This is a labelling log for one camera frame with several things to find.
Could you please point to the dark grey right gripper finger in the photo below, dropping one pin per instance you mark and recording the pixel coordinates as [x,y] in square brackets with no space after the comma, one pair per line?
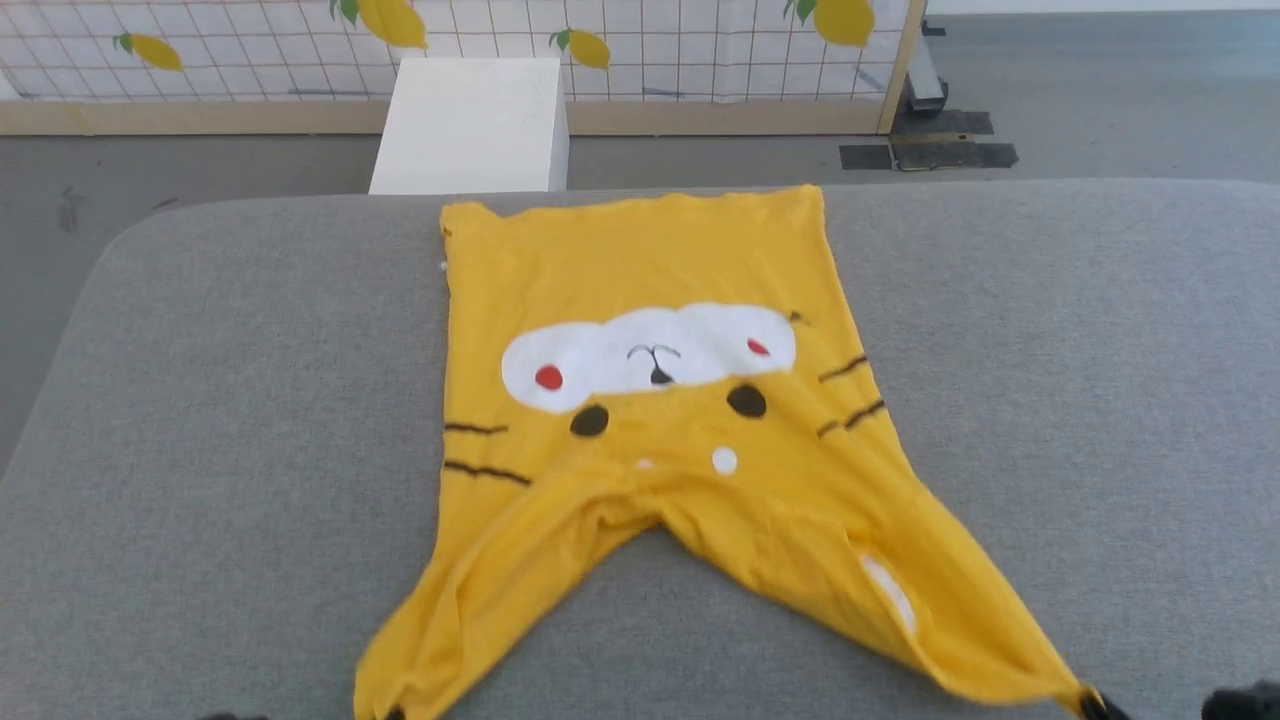
[1108,710]
[1245,703]

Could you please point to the yellow cartoon face garment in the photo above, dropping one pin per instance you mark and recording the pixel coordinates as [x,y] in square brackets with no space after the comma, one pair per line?
[650,260]

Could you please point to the grey fabric sofa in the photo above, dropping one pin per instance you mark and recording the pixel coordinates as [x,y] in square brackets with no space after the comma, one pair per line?
[200,450]

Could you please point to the black floor tape patch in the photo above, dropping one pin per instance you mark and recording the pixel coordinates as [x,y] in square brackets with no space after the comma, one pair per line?
[945,122]
[990,156]

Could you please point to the white box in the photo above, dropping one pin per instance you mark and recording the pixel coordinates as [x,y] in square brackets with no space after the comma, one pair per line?
[470,125]

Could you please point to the lemon print partition panel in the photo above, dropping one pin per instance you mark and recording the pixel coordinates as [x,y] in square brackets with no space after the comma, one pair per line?
[650,60]

